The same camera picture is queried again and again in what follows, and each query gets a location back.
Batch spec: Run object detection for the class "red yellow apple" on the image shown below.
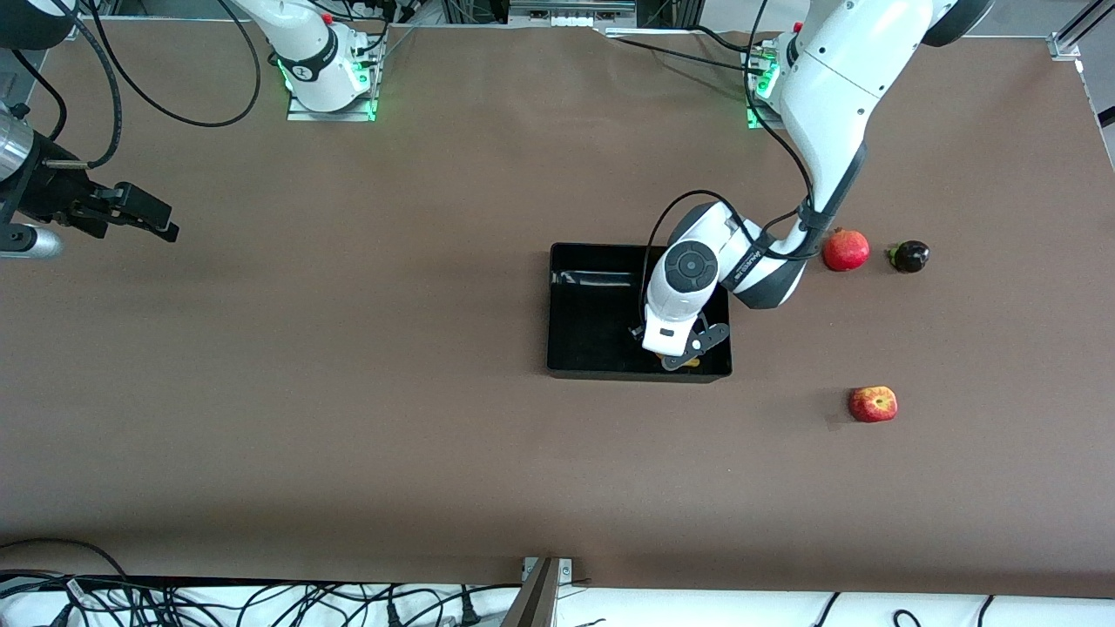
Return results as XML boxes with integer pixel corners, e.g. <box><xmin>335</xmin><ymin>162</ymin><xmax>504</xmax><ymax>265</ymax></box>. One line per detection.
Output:
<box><xmin>848</xmin><ymin>386</ymin><xmax>899</xmax><ymax>425</ymax></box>

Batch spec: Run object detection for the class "black rectangular box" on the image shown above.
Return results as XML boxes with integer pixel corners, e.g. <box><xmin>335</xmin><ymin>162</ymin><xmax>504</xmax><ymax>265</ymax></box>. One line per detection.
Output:
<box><xmin>546</xmin><ymin>242</ymin><xmax>733</xmax><ymax>384</ymax></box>

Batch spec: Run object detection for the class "red pomegranate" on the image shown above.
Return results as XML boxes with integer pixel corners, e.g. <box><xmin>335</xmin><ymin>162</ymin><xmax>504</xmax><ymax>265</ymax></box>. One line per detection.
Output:
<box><xmin>823</xmin><ymin>227</ymin><xmax>870</xmax><ymax>273</ymax></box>

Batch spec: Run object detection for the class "dark purple mangosteen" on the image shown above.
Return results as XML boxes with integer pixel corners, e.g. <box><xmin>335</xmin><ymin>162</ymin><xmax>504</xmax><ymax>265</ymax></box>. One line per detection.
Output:
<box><xmin>886</xmin><ymin>240</ymin><xmax>930</xmax><ymax>274</ymax></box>

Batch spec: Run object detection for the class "aluminium corner profile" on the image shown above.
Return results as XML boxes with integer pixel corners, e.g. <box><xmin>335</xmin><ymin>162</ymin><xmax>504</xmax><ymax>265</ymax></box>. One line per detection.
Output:
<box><xmin>1048</xmin><ymin>0</ymin><xmax>1115</xmax><ymax>61</ymax></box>

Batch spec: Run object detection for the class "short black arm cable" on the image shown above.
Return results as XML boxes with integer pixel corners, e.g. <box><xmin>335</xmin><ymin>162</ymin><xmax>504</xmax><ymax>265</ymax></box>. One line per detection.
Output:
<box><xmin>12</xmin><ymin>48</ymin><xmax>70</xmax><ymax>143</ymax></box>

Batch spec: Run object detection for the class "thin black looping cable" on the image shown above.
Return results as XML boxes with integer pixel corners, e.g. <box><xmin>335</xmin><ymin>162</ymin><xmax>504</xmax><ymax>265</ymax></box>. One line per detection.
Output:
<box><xmin>80</xmin><ymin>0</ymin><xmax>264</xmax><ymax>130</ymax></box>

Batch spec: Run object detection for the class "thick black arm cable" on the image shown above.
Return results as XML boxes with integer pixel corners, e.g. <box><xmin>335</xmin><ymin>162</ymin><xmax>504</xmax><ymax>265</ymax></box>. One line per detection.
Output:
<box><xmin>47</xmin><ymin>0</ymin><xmax>124</xmax><ymax>170</ymax></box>

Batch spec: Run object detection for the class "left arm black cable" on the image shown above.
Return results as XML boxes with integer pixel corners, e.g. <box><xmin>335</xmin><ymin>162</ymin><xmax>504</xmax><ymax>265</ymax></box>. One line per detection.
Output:
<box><xmin>642</xmin><ymin>0</ymin><xmax>839</xmax><ymax>328</ymax></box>

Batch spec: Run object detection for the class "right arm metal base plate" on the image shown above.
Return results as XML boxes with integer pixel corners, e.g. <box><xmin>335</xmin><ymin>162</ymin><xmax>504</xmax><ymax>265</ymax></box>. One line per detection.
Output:
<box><xmin>286</xmin><ymin>33</ymin><xmax>379</xmax><ymax>124</ymax></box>

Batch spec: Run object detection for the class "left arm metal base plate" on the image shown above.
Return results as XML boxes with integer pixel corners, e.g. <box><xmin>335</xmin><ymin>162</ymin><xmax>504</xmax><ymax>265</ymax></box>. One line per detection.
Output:
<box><xmin>744</xmin><ymin>44</ymin><xmax>790</xmax><ymax>132</ymax></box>

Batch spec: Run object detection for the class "aluminium profile with bracket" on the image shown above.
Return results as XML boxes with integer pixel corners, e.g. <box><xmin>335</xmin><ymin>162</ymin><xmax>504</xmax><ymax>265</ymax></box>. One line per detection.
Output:
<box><xmin>500</xmin><ymin>556</ymin><xmax>574</xmax><ymax>627</ymax></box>

